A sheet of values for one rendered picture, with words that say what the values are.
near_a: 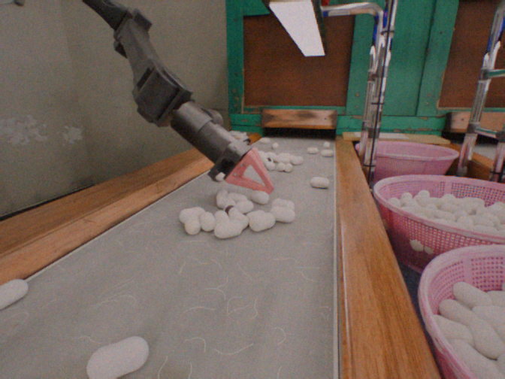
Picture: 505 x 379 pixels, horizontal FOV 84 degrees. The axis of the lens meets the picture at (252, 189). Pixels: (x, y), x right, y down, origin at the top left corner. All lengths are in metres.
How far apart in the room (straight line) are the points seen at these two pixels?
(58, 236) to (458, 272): 0.44
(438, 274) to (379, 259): 0.05
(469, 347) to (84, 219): 0.42
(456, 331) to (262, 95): 1.10
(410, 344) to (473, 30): 1.18
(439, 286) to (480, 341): 0.05
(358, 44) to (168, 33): 1.52
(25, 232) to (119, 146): 2.37
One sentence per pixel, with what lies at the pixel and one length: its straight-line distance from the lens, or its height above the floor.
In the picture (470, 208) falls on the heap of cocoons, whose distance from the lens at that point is 0.59.
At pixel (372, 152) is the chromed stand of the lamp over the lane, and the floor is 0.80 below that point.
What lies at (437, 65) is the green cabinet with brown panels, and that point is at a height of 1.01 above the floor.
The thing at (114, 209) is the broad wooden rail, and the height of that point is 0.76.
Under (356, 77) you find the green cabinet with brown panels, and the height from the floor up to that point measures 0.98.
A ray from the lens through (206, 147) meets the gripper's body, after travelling 0.47.
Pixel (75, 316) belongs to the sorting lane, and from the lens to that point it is 0.30.
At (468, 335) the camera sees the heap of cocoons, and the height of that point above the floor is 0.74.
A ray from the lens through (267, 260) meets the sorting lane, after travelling 0.33.
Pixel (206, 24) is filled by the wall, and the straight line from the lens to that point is 2.26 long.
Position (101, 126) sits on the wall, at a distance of 2.86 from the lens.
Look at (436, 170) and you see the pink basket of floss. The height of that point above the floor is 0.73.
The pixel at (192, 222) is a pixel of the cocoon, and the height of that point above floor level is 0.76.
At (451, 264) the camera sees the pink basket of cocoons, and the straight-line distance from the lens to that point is 0.34.
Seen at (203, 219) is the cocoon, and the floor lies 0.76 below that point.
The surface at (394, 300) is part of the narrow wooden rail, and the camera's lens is 0.26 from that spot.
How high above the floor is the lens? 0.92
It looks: 18 degrees down
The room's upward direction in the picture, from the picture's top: straight up
